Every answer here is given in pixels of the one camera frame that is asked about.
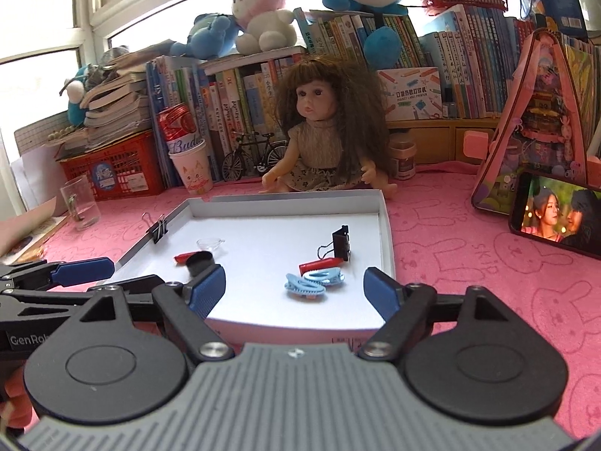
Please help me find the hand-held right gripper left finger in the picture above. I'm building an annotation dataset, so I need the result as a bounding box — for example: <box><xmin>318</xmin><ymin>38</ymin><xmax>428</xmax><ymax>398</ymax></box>
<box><xmin>56</xmin><ymin>264</ymin><xmax>236</xmax><ymax>363</ymax></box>

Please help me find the pink triangular toy house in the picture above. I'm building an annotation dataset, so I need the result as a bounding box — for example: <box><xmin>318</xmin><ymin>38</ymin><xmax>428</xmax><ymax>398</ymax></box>
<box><xmin>471</xmin><ymin>28</ymin><xmax>592</xmax><ymax>217</ymax></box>

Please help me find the cat print paper cup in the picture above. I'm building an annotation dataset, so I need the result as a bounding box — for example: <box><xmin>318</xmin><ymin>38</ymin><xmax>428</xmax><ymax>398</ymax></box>
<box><xmin>168</xmin><ymin>140</ymin><xmax>211</xmax><ymax>193</ymax></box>

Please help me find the pink rabbit print tablecloth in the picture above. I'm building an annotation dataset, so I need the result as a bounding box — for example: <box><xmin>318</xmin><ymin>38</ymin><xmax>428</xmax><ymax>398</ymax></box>
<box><xmin>0</xmin><ymin>160</ymin><xmax>601</xmax><ymax>437</ymax></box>

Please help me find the black binder clip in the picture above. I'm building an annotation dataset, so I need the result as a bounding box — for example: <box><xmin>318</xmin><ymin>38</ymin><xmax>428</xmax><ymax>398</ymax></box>
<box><xmin>317</xmin><ymin>225</ymin><xmax>352</xmax><ymax>262</ymax></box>
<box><xmin>142</xmin><ymin>213</ymin><xmax>170</xmax><ymax>245</ymax></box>

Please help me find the row of children's books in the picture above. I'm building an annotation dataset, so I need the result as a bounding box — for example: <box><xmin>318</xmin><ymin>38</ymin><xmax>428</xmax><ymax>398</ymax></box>
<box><xmin>145</xmin><ymin>51</ymin><xmax>306</xmax><ymax>186</ymax></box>
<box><xmin>293</xmin><ymin>5</ymin><xmax>536</xmax><ymax>120</ymax></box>

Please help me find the open magazine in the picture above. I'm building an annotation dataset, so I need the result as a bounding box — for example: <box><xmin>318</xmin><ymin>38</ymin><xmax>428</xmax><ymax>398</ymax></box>
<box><xmin>0</xmin><ymin>216</ymin><xmax>69</xmax><ymax>266</ymax></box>

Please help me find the red beer can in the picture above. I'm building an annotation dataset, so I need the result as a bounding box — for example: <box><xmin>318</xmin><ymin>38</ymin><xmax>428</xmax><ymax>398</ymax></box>
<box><xmin>156</xmin><ymin>102</ymin><xmax>197</xmax><ymax>144</ymax></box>

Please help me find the gold foil packet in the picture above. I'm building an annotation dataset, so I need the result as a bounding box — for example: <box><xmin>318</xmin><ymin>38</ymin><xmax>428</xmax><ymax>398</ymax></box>
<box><xmin>563</xmin><ymin>42</ymin><xmax>601</xmax><ymax>151</ymax></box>

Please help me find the red plastic crate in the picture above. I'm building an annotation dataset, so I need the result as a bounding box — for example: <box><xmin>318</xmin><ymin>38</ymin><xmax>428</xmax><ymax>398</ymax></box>
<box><xmin>59</xmin><ymin>130</ymin><xmax>165</xmax><ymax>202</ymax></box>

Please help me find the person's left hand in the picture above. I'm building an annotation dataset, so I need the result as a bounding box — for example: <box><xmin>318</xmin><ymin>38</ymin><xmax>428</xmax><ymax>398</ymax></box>
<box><xmin>0</xmin><ymin>367</ymin><xmax>36</xmax><ymax>428</ymax></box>

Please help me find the wooden desk organizer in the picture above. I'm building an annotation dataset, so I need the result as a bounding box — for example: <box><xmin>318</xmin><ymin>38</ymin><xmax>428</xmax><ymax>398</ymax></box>
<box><xmin>387</xmin><ymin>119</ymin><xmax>501</xmax><ymax>164</ymax></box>

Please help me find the blue and white plush toy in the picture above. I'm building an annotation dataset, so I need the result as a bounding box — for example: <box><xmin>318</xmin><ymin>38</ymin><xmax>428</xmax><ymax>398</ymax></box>
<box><xmin>60</xmin><ymin>63</ymin><xmax>92</xmax><ymax>127</ymax></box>

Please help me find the small blue plush toy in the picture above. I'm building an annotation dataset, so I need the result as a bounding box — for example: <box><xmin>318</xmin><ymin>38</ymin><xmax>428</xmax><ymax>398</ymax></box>
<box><xmin>170</xmin><ymin>12</ymin><xmax>245</xmax><ymax>59</ymax></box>

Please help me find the black toy bicycle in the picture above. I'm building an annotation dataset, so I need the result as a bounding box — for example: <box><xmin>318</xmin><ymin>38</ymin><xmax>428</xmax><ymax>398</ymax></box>
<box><xmin>220</xmin><ymin>132</ymin><xmax>288</xmax><ymax>182</ymax></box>

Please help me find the label printer box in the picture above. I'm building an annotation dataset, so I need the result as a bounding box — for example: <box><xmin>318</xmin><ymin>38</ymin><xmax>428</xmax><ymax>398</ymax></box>
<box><xmin>376</xmin><ymin>67</ymin><xmax>443</xmax><ymax>120</ymax></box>

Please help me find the stack of worn books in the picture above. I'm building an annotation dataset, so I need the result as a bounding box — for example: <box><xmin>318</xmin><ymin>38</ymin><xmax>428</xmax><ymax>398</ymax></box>
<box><xmin>80</xmin><ymin>40</ymin><xmax>174</xmax><ymax>144</ymax></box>

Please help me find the pink rabbit plush toy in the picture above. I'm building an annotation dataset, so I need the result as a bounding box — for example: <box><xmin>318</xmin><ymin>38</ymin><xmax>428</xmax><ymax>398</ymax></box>
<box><xmin>224</xmin><ymin>0</ymin><xmax>299</xmax><ymax>54</ymax></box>

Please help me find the clear glass mug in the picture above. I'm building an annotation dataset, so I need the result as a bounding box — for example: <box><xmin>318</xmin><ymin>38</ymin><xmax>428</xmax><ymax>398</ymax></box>
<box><xmin>60</xmin><ymin>175</ymin><xmax>101</xmax><ymax>232</ymax></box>

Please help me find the small brown-lidded jar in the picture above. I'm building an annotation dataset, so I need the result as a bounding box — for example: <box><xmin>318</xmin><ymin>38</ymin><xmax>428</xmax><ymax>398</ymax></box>
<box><xmin>389</xmin><ymin>132</ymin><xmax>418</xmax><ymax>180</ymax></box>

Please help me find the red hair clip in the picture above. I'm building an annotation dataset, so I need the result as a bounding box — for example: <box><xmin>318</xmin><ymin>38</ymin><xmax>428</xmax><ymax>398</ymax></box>
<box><xmin>299</xmin><ymin>257</ymin><xmax>340</xmax><ymax>274</ymax></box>

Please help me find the white cardboard box tray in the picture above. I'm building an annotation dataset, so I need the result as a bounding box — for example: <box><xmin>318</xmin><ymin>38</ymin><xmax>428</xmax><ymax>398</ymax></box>
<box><xmin>107</xmin><ymin>189</ymin><xmax>397</xmax><ymax>344</ymax></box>

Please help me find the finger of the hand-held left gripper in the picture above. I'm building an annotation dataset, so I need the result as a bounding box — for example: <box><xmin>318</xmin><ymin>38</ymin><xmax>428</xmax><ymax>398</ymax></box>
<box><xmin>0</xmin><ymin>257</ymin><xmax>116</xmax><ymax>292</ymax></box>
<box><xmin>0</xmin><ymin>275</ymin><xmax>165</xmax><ymax>315</ymax></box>

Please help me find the black round cap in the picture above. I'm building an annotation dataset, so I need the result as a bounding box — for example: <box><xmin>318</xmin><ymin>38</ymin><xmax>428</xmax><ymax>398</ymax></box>
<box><xmin>186</xmin><ymin>251</ymin><xmax>215</xmax><ymax>278</ymax></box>

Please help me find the grey plush toy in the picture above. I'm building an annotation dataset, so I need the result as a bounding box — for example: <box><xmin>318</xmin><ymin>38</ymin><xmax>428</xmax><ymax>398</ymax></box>
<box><xmin>96</xmin><ymin>46</ymin><xmax>132</xmax><ymax>67</ymax></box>

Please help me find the brown-haired doll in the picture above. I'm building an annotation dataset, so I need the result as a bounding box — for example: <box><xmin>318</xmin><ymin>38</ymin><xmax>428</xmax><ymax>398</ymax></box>
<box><xmin>258</xmin><ymin>54</ymin><xmax>400</xmax><ymax>198</ymax></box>

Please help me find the wooden bead string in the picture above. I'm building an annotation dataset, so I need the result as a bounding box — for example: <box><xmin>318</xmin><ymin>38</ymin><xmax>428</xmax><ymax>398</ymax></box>
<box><xmin>46</xmin><ymin>126</ymin><xmax>78</xmax><ymax>144</ymax></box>

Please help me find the blue hair clip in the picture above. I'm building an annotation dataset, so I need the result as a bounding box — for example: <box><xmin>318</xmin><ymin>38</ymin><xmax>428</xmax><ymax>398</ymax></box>
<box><xmin>303</xmin><ymin>267</ymin><xmax>347</xmax><ymax>288</ymax></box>
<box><xmin>283</xmin><ymin>272</ymin><xmax>326</xmax><ymax>299</ymax></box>

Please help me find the black smartphone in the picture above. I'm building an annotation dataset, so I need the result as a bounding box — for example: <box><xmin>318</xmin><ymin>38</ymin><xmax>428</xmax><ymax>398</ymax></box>
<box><xmin>508</xmin><ymin>171</ymin><xmax>601</xmax><ymax>260</ymax></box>

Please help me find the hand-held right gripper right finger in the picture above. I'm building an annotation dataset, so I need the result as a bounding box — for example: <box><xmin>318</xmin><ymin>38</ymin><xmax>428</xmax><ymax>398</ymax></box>
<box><xmin>359</xmin><ymin>267</ymin><xmax>512</xmax><ymax>362</ymax></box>

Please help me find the beige paper sheet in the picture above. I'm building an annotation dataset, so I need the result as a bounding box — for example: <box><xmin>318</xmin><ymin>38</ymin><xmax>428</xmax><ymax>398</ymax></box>
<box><xmin>0</xmin><ymin>197</ymin><xmax>57</xmax><ymax>254</ymax></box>

